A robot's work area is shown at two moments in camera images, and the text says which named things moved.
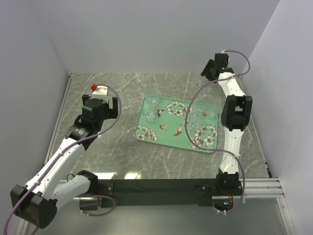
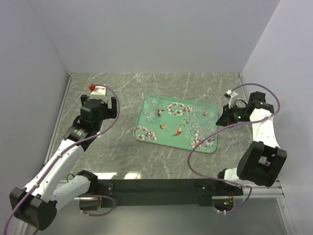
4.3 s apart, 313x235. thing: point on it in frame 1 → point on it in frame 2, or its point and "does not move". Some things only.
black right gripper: x=206 y=70 → x=226 y=118
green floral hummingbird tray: x=164 y=121 does not move
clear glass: x=198 y=108 does not move
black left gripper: x=111 y=113 does not move
